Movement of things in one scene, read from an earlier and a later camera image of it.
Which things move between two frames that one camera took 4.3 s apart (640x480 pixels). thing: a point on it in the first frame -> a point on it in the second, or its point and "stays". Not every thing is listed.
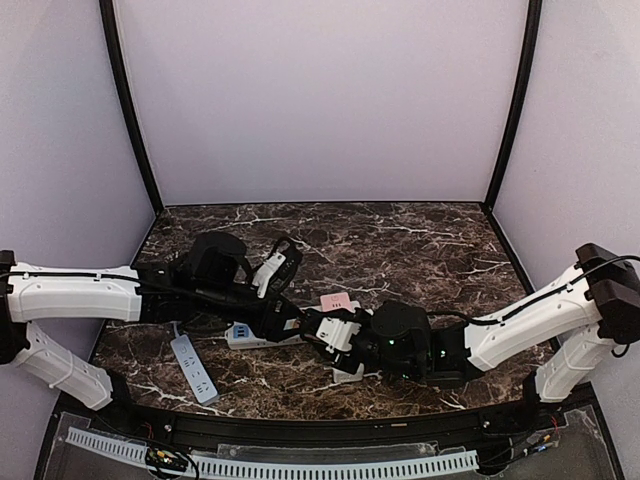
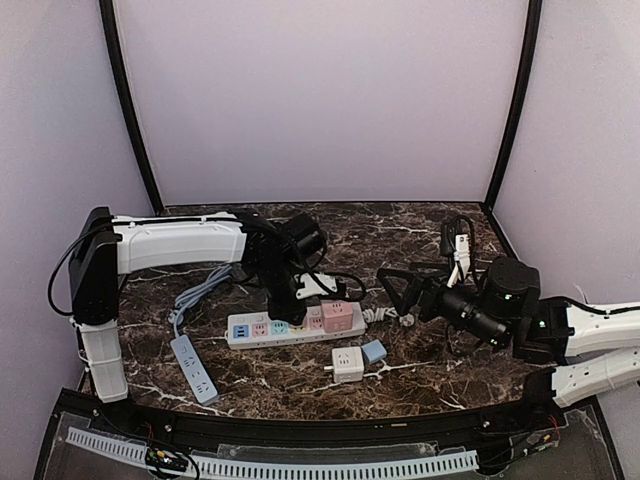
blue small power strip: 199,380 stays
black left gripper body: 273,316 -> 286,307
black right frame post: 534,29 stays
